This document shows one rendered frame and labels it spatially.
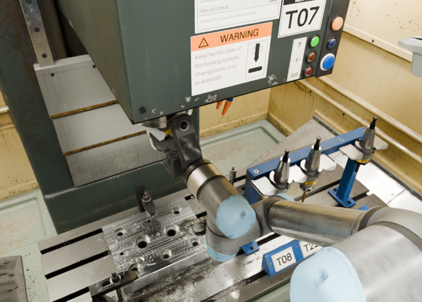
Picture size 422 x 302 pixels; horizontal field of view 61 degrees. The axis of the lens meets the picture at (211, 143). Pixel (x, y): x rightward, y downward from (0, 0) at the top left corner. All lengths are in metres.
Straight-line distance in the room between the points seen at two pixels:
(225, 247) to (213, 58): 0.39
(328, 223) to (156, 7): 0.43
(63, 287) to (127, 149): 0.55
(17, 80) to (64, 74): 0.14
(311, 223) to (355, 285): 0.27
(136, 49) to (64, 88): 0.73
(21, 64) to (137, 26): 0.77
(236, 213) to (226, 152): 1.44
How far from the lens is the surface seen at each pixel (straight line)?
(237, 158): 2.07
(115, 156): 1.48
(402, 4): 1.55
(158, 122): 0.80
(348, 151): 1.20
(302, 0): 0.69
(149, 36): 0.56
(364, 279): 0.43
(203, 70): 0.62
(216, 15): 0.59
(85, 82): 1.27
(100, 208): 1.66
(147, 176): 1.62
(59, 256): 1.32
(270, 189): 1.01
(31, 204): 1.99
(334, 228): 0.63
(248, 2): 0.62
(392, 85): 1.62
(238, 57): 0.64
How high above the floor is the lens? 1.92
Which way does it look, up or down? 38 degrees down
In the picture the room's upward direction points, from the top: 1 degrees clockwise
